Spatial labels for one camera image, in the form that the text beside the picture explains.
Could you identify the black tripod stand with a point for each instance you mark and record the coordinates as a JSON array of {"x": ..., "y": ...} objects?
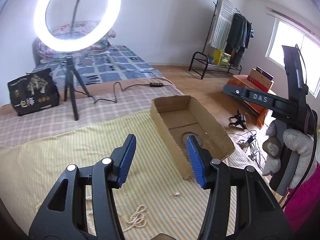
[{"x": 71, "y": 72}]

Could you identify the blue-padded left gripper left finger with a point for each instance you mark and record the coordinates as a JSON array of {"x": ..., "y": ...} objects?
[{"x": 62, "y": 214}]

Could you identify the black small tripod on floor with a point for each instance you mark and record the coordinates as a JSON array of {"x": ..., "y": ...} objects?
[{"x": 238, "y": 120}]

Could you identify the brown cardboard box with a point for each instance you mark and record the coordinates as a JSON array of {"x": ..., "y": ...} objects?
[{"x": 180, "y": 116}]

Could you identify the striped hanging towel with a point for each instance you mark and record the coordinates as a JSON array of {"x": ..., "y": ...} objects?
[{"x": 222, "y": 22}]

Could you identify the yellow green box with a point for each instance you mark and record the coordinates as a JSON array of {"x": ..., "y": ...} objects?
[{"x": 221, "y": 58}]

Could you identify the black clothes rack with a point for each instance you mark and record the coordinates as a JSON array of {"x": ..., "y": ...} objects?
[{"x": 202, "y": 62}]

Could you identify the pink checkered blanket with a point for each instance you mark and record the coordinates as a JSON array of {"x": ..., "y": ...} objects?
[{"x": 116, "y": 99}]

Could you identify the pink sleeve forearm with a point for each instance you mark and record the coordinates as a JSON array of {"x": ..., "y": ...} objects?
[{"x": 303, "y": 202}]

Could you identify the grey gloved right hand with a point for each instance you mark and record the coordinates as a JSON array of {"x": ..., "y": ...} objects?
[{"x": 291, "y": 159}]

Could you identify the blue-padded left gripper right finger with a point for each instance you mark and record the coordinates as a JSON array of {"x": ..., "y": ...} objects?
[{"x": 258, "y": 214}]

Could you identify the floral folded quilt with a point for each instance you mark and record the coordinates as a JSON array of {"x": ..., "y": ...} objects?
[{"x": 75, "y": 41}]

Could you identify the white ring light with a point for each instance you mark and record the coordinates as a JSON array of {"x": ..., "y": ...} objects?
[{"x": 49, "y": 14}]

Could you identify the yellow striped cloth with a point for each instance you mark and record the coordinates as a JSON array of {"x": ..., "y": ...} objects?
[{"x": 145, "y": 203}]

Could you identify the dark hanging clothes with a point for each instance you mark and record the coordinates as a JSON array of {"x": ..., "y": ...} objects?
[{"x": 238, "y": 39}]

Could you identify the window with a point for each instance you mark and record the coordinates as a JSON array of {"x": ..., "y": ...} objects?
[{"x": 285, "y": 39}]

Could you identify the black snack bag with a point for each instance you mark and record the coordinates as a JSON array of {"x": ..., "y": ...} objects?
[{"x": 33, "y": 92}]

